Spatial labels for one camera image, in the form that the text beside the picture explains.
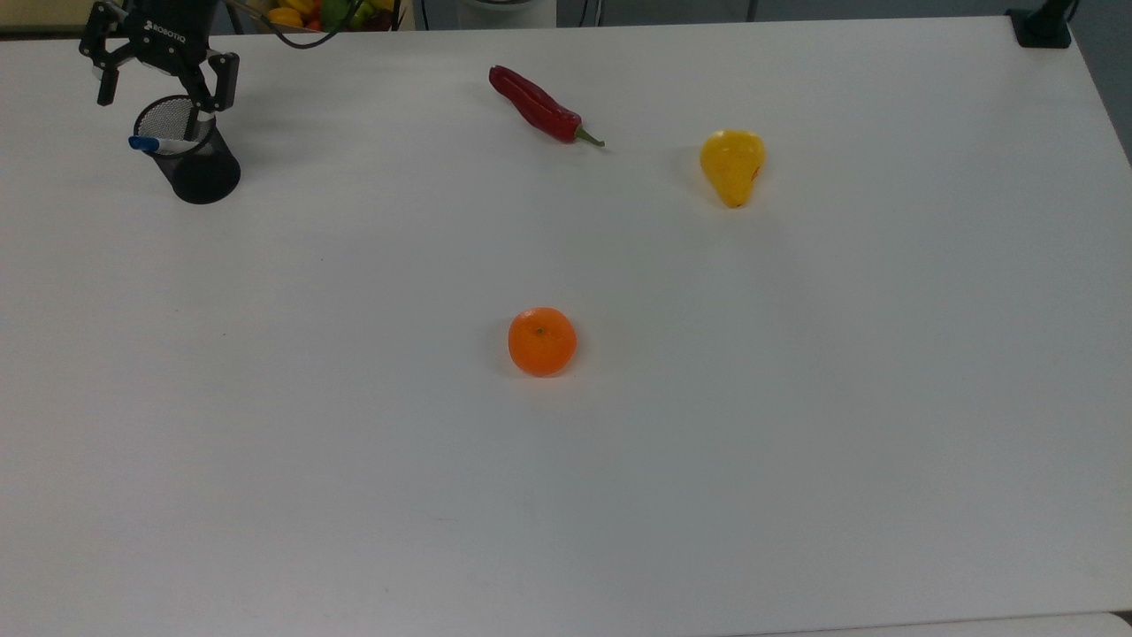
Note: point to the black clamp base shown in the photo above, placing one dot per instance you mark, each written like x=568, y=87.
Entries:
x=1039, y=26

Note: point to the black mesh pen cup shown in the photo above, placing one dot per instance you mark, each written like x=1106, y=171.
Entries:
x=208, y=181

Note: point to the red toy chili pepper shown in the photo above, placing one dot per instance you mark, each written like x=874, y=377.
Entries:
x=535, y=104

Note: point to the orange toy mandarin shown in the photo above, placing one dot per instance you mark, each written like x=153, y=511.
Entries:
x=542, y=341

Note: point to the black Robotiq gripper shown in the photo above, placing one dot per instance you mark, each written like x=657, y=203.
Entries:
x=172, y=31

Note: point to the yellow toy pear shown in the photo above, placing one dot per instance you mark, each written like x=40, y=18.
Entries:
x=732, y=164

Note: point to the white marker with blue cap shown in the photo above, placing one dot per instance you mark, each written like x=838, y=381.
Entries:
x=146, y=143

